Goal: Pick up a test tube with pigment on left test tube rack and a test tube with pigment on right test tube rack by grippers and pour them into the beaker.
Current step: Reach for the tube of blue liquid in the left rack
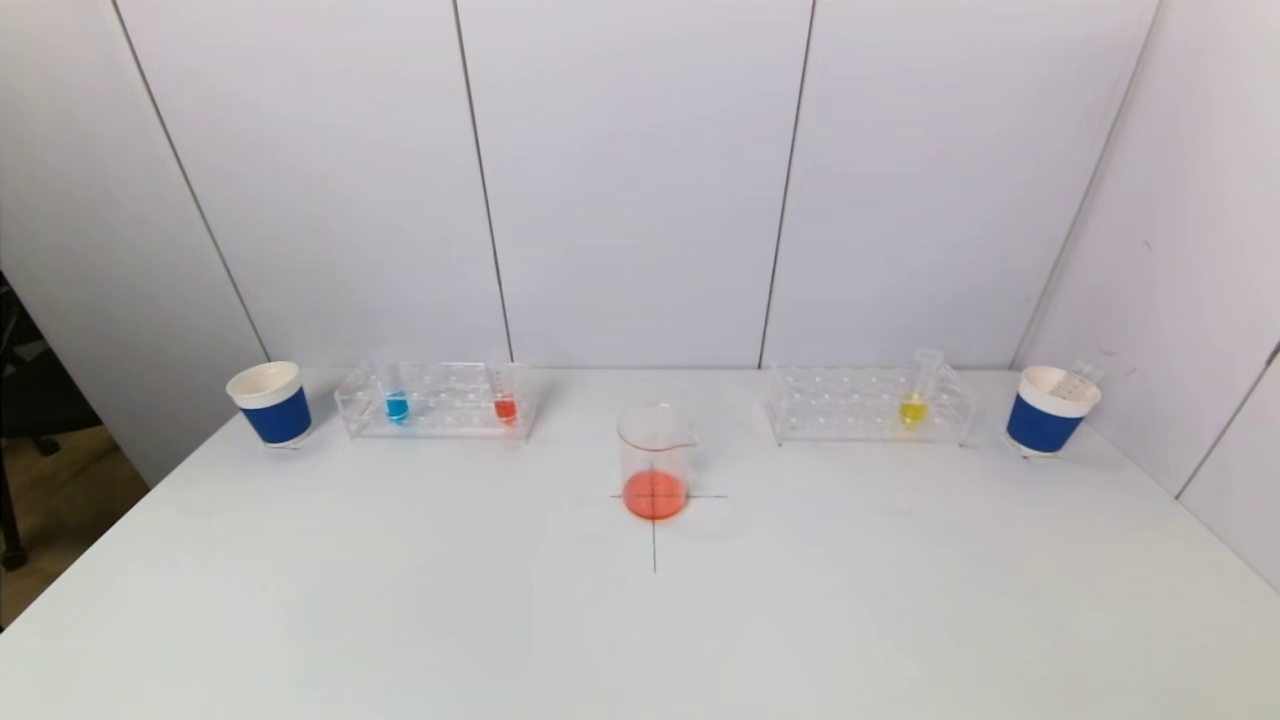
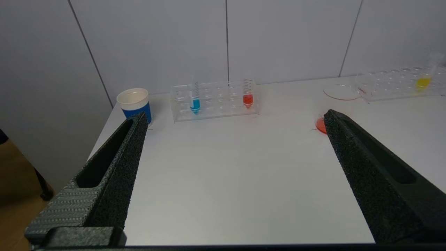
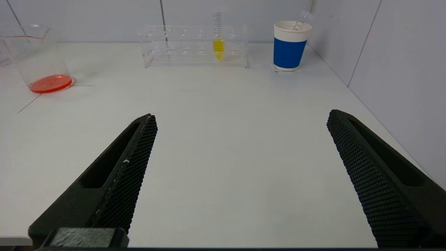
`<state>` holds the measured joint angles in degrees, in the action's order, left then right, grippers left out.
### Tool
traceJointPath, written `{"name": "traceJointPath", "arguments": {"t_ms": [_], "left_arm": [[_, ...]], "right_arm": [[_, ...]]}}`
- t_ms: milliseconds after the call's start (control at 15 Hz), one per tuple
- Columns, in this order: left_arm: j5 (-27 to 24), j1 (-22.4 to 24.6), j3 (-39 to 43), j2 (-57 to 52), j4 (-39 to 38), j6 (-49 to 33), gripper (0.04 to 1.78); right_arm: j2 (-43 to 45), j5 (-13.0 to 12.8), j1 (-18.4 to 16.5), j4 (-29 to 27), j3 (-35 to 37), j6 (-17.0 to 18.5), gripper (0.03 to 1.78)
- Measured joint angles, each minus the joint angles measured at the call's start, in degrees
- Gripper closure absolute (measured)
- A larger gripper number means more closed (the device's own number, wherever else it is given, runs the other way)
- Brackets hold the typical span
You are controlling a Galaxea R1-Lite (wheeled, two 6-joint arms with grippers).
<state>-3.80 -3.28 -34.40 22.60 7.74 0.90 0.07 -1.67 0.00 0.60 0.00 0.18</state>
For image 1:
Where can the clear glass beaker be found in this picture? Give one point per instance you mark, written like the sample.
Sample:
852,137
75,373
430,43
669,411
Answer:
655,495

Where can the clear graduated plastic test tube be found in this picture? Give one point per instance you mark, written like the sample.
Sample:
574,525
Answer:
1078,380

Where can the blue white paper cup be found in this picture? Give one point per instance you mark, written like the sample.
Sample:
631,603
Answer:
275,418
1040,425

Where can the test tube with yellow pigment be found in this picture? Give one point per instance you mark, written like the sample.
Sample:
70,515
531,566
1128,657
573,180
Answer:
912,410

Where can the clear acrylic test tube rack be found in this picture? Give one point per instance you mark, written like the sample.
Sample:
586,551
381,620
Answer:
850,405
450,400

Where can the test tube with blue pigment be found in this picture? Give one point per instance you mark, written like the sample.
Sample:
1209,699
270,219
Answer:
396,407

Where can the test tube with red pigment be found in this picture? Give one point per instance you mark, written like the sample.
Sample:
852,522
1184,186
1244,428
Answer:
505,408

